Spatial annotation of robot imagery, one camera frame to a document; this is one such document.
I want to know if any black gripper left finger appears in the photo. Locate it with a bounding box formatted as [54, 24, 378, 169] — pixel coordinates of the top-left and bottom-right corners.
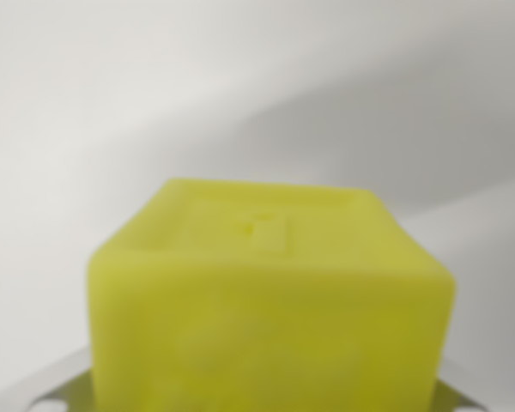
[3, 345, 99, 412]

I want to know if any yellow cube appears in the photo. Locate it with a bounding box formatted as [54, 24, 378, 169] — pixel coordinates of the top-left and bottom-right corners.
[87, 177, 457, 412]

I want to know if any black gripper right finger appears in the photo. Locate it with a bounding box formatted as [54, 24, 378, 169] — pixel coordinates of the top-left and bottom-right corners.
[429, 358, 505, 412]

